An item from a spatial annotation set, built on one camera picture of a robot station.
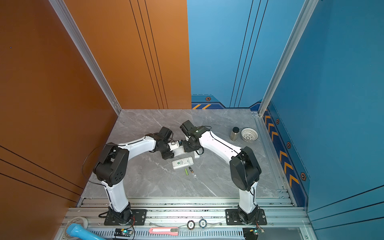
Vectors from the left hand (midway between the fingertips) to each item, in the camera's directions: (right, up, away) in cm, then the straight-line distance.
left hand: (171, 150), depth 97 cm
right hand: (+11, +2, -9) cm, 15 cm away
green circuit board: (-18, -35, -26) cm, 48 cm away
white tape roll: (-37, -32, -25) cm, 55 cm away
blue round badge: (+20, -32, -25) cm, 45 cm away
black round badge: (+14, -32, -26) cm, 43 cm away
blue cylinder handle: (-36, -31, -32) cm, 57 cm away
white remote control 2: (+5, 0, -3) cm, 6 cm away
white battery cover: (+17, -3, -3) cm, 17 cm away
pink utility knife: (+5, -33, -28) cm, 44 cm away
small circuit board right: (+45, -33, -28) cm, 63 cm away
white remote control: (+8, -7, -6) cm, 12 cm away
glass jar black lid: (+42, +11, 0) cm, 43 cm away
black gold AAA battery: (+13, -11, -8) cm, 19 cm away
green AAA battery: (+11, -12, -9) cm, 18 cm away
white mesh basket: (+54, +10, +7) cm, 55 cm away
